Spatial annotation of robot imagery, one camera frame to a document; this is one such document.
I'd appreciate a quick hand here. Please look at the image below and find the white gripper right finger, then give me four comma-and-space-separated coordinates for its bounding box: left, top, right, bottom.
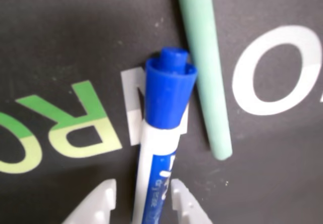
171, 178, 213, 224

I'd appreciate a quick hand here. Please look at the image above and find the black mat with printed letters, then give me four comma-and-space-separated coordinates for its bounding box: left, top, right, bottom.
0, 0, 323, 224

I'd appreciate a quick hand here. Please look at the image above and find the blue dry erase marker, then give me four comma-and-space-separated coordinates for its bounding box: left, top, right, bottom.
131, 46, 199, 224

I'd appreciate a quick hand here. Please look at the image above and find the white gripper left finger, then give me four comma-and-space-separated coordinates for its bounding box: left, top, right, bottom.
62, 179, 118, 224

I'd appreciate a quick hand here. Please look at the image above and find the pale green chalk stick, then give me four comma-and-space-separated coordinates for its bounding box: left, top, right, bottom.
174, 0, 233, 161

